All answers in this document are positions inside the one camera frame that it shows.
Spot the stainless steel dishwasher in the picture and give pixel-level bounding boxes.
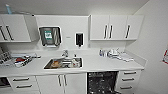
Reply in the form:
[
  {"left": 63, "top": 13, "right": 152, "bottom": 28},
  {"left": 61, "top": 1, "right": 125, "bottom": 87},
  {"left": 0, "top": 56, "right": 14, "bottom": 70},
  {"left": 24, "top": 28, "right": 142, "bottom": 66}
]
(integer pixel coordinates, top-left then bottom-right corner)
[{"left": 86, "top": 70, "right": 120, "bottom": 94}]

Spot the small blue-capped bottle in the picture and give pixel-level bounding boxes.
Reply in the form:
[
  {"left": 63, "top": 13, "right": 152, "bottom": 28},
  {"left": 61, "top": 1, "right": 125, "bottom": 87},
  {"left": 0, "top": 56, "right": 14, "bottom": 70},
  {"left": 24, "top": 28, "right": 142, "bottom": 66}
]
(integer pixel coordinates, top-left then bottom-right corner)
[{"left": 98, "top": 48, "right": 104, "bottom": 57}]

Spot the white patterned bowl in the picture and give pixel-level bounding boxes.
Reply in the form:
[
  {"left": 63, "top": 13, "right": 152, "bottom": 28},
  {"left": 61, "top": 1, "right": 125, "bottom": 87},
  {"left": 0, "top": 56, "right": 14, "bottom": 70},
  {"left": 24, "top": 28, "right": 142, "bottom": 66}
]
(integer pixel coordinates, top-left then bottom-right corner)
[{"left": 70, "top": 58, "right": 82, "bottom": 68}]

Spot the chrome sink faucet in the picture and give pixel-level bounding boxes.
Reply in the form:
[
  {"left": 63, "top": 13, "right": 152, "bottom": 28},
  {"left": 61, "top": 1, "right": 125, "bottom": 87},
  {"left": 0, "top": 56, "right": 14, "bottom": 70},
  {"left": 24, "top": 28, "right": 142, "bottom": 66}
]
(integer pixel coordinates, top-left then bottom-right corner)
[{"left": 61, "top": 49, "right": 70, "bottom": 58}]

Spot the small white bottle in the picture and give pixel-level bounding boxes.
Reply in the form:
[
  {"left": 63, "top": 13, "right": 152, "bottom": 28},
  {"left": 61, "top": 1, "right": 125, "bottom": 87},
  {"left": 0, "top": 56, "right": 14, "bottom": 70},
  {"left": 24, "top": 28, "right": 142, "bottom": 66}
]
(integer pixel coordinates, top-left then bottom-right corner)
[{"left": 102, "top": 50, "right": 107, "bottom": 58}]

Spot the stack of white dishes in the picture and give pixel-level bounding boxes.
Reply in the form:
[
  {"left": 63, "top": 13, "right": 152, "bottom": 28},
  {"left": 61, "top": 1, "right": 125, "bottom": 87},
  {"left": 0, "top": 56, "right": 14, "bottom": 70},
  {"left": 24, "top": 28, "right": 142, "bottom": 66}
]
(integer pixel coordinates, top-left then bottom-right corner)
[{"left": 106, "top": 48, "right": 120, "bottom": 59}]

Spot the orange bowl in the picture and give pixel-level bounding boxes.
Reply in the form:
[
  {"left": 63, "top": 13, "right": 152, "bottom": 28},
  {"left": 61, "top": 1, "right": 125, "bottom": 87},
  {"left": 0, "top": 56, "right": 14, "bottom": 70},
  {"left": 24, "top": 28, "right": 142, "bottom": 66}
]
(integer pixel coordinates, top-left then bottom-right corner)
[{"left": 51, "top": 59, "right": 62, "bottom": 67}]

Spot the grey paper towel dispenser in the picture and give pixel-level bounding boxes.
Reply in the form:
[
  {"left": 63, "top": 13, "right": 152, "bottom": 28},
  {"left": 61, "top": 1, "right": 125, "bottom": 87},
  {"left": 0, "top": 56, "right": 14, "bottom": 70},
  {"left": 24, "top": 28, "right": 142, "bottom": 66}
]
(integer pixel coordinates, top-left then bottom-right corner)
[{"left": 38, "top": 25, "right": 63, "bottom": 48}]

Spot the white two-door sink cabinet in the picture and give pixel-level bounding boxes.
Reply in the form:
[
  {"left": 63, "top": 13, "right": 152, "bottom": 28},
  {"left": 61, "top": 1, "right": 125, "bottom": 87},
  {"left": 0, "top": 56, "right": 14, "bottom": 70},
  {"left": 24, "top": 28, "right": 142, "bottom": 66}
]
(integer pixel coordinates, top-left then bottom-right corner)
[{"left": 35, "top": 72, "right": 88, "bottom": 94}]

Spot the stainless steel sink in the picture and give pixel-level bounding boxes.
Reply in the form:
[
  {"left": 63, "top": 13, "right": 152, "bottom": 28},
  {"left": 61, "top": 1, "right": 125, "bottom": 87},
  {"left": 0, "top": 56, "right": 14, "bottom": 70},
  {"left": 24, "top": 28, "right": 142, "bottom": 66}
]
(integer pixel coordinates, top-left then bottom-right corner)
[{"left": 43, "top": 57, "right": 84, "bottom": 71}]

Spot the white cloth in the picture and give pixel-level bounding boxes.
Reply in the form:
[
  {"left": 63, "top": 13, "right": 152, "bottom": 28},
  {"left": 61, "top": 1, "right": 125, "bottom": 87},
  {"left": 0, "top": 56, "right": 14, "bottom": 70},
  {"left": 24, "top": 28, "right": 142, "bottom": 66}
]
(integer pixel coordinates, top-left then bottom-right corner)
[{"left": 118, "top": 53, "right": 135, "bottom": 63}]

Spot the white drawer unit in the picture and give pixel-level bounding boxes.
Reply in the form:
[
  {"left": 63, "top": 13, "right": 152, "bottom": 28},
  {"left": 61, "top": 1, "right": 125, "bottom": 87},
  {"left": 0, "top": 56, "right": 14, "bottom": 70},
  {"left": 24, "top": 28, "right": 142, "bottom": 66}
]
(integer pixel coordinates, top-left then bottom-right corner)
[
  {"left": 115, "top": 68, "right": 143, "bottom": 94},
  {"left": 7, "top": 74, "right": 42, "bottom": 94}
]

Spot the light blue bottle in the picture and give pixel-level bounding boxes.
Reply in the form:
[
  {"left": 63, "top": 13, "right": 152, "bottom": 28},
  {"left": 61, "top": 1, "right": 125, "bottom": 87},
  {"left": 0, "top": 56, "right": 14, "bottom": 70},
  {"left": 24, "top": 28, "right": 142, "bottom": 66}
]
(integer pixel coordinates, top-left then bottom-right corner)
[{"left": 5, "top": 3, "right": 13, "bottom": 15}]

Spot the built-in black microwave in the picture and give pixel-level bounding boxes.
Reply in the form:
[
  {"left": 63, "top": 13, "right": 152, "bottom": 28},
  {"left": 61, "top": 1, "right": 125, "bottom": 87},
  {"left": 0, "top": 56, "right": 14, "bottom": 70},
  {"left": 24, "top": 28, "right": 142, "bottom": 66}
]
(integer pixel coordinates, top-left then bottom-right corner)
[{"left": 0, "top": 76, "right": 13, "bottom": 90}]

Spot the black wall soap dispenser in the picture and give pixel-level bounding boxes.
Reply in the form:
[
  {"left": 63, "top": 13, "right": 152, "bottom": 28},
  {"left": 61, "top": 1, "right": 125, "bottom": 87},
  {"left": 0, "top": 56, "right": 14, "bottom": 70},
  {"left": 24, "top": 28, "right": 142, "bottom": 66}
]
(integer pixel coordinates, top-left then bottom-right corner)
[{"left": 75, "top": 32, "right": 84, "bottom": 48}]

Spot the white three-door wall cabinet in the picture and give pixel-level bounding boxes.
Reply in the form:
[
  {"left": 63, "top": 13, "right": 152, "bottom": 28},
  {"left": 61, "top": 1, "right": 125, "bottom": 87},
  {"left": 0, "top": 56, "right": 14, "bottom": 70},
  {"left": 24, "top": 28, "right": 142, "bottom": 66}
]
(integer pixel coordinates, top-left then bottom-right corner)
[{"left": 88, "top": 14, "right": 145, "bottom": 42}]

